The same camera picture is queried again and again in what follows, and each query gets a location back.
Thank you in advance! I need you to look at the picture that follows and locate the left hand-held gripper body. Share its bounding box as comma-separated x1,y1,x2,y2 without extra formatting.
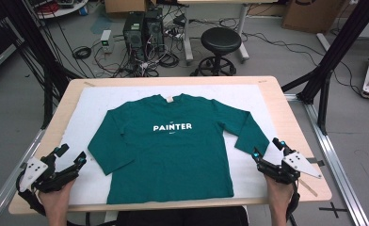
18,153,81,194

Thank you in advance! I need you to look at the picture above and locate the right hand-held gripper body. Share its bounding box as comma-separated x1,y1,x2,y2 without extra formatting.
256,151,324,186

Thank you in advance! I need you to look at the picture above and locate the green long-sleeved shirt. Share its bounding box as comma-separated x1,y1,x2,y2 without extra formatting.
87,92,271,205

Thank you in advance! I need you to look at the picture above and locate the person's right hand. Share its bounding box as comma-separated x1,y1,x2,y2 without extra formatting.
263,173,296,216

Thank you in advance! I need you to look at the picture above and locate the person's left hand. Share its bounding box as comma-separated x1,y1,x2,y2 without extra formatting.
37,179,77,219

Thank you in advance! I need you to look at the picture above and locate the thin wooden stick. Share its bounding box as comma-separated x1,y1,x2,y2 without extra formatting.
298,178,319,198

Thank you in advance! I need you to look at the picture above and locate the black tape cross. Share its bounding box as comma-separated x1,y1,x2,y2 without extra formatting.
318,202,348,219

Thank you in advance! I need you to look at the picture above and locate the white foam mat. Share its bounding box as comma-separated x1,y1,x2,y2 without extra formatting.
57,84,287,207

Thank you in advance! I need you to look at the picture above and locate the person's dark clothing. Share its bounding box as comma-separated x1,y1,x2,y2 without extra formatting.
115,205,250,226

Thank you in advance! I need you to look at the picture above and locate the black round stool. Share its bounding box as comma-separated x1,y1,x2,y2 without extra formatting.
189,26,249,77

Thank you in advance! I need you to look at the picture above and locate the small white device green light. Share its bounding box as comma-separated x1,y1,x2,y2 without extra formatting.
99,29,113,54

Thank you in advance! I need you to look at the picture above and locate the large cardboard box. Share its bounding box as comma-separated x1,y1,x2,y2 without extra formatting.
281,0,346,34

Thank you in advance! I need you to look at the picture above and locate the black computer tower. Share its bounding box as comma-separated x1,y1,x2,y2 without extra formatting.
144,7,166,53
122,11,147,61

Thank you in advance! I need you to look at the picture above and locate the white desk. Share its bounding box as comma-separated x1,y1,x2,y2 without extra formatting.
176,0,280,63

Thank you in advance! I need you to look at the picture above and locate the round white table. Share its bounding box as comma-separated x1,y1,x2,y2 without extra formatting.
27,0,90,21

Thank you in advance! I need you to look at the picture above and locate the flat cardboard box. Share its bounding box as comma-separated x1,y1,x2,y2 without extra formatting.
104,0,157,14

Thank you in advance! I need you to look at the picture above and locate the left hand-held gripper cable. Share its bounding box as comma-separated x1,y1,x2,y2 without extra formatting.
15,175,47,218

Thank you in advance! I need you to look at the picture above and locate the hand-held gripper cable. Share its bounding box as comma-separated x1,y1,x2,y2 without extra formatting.
15,175,47,218
285,181,301,226

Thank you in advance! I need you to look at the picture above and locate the aluminium rail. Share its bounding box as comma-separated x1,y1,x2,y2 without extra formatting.
0,128,47,226
284,92,369,226

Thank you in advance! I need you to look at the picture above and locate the right hand-held gripper cable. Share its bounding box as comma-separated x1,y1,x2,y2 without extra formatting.
285,181,301,226

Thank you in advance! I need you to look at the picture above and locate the black metal frame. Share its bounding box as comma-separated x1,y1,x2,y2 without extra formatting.
0,0,84,130
281,0,369,137

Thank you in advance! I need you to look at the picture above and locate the long black floor cable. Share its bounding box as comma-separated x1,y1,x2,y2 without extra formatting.
242,30,366,97

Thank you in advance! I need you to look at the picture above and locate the coiled black cable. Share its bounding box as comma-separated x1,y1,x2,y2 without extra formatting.
72,45,93,61

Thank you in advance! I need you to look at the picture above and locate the tangle of floor cables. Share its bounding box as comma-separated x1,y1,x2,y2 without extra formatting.
92,46,181,79

